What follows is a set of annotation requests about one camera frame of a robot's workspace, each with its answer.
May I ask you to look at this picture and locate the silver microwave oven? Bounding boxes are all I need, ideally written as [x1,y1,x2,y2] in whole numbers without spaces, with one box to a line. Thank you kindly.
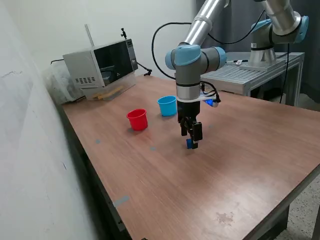
[62,38,139,89]

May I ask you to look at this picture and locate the dark grey curtain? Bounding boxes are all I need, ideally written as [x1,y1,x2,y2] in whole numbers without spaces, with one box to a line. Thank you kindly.
[194,0,320,96]

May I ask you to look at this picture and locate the white rod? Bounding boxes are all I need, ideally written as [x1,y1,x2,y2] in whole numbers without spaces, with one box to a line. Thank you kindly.
[84,23,95,48]

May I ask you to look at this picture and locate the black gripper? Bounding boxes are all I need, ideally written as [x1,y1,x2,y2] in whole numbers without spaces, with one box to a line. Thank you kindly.
[177,99,203,150]

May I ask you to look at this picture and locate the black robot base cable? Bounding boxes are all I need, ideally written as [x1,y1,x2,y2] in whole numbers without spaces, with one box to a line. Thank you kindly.
[277,42,291,104]

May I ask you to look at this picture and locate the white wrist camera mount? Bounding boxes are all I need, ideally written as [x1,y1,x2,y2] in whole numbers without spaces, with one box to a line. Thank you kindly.
[199,82,222,109]

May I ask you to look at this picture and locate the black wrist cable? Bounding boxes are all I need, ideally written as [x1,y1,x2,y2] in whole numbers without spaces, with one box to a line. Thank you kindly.
[151,9,266,81]

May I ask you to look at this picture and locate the light wooden stick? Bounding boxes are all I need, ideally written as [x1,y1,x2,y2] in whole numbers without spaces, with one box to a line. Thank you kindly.
[92,86,125,101]

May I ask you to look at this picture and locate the crumpled clear plastic bag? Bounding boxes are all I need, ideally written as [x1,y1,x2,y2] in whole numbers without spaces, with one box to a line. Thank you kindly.
[42,61,86,105]

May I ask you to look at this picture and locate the red plastic bin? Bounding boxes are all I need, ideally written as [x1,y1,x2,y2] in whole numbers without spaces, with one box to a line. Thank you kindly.
[126,108,149,132]

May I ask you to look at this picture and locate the aluminium robot base table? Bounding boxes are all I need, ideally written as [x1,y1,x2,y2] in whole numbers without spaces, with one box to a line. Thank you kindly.
[199,51,306,107]

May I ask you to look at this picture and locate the blue plastic bin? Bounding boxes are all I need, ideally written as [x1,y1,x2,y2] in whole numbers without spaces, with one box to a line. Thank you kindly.
[156,95,178,117]

